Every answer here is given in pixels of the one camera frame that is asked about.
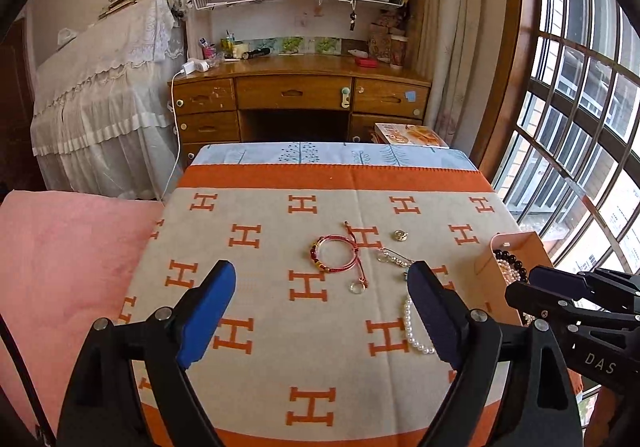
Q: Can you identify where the metal window grille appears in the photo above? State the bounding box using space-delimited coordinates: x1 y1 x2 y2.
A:
492 0 640 278

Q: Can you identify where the lace-covered piano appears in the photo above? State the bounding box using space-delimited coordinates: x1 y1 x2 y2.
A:
30 0 188 200

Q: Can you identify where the pink blanket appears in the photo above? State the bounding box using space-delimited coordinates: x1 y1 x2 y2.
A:
0 190 166 438

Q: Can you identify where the pink jewelry box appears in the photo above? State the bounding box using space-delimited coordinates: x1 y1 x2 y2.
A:
474 231 556 328

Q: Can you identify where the white cable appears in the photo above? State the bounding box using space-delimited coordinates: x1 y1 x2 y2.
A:
160 70 186 200

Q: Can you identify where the brown patterned gift bag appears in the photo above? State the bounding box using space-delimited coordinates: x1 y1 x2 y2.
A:
368 22 401 63

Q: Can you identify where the green photo strip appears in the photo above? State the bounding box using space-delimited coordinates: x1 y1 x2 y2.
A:
272 36 342 55

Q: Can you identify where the brown wooden door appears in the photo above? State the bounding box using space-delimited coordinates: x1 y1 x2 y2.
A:
0 17 46 193

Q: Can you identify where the white pearl bracelet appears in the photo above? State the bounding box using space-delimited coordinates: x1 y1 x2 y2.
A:
403 296 437 355

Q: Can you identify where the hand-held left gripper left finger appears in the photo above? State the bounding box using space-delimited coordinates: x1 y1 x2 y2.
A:
57 259 237 447

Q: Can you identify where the orange letter-print blanket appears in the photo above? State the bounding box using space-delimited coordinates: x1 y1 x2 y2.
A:
117 162 583 447

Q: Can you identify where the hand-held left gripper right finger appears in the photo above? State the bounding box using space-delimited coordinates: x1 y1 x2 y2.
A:
406 261 583 447

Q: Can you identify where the silver rhinestone hair comb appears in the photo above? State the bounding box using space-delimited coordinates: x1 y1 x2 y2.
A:
376 247 416 280

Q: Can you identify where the wooden desk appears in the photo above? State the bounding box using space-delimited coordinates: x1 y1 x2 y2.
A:
167 54 433 168

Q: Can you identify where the black bead bracelet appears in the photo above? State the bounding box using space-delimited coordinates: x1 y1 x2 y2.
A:
492 249 530 283

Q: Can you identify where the person's right forearm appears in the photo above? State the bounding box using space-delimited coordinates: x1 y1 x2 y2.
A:
597 384 640 447

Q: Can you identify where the brown paper cup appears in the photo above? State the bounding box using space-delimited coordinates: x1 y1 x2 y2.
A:
390 34 408 67

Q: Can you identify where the food magazine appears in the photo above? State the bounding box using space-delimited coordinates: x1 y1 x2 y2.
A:
375 123 451 149

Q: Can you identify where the red string bracelet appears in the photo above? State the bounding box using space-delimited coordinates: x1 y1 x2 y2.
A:
310 221 371 296

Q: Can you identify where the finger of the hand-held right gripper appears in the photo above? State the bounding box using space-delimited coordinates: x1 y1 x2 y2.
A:
528 265 640 314
505 281 640 334

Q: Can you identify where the beige curtain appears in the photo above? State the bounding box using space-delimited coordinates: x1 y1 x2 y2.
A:
417 0 506 163

